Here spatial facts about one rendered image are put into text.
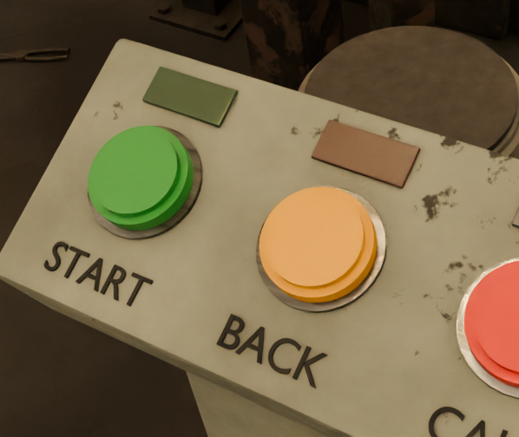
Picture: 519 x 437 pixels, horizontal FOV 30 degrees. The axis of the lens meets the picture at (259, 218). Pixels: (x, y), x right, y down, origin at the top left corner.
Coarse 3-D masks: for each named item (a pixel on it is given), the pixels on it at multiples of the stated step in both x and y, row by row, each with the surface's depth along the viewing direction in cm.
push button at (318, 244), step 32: (320, 192) 33; (288, 224) 33; (320, 224) 33; (352, 224) 33; (288, 256) 33; (320, 256) 32; (352, 256) 32; (288, 288) 33; (320, 288) 32; (352, 288) 32
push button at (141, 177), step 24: (120, 144) 36; (144, 144) 36; (168, 144) 36; (96, 168) 36; (120, 168) 36; (144, 168) 36; (168, 168) 35; (192, 168) 36; (96, 192) 36; (120, 192) 36; (144, 192) 35; (168, 192) 35; (120, 216) 36; (144, 216) 35; (168, 216) 36
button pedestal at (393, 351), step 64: (128, 64) 39; (192, 64) 38; (128, 128) 38; (192, 128) 37; (256, 128) 36; (320, 128) 35; (384, 128) 35; (64, 192) 38; (192, 192) 36; (256, 192) 35; (384, 192) 34; (448, 192) 33; (512, 192) 32; (0, 256) 37; (64, 256) 37; (128, 256) 36; (192, 256) 35; (256, 256) 34; (384, 256) 33; (448, 256) 32; (512, 256) 32; (128, 320) 35; (192, 320) 34; (256, 320) 33; (320, 320) 33; (384, 320) 32; (448, 320) 32; (192, 384) 40; (256, 384) 33; (320, 384) 32; (384, 384) 31; (448, 384) 31
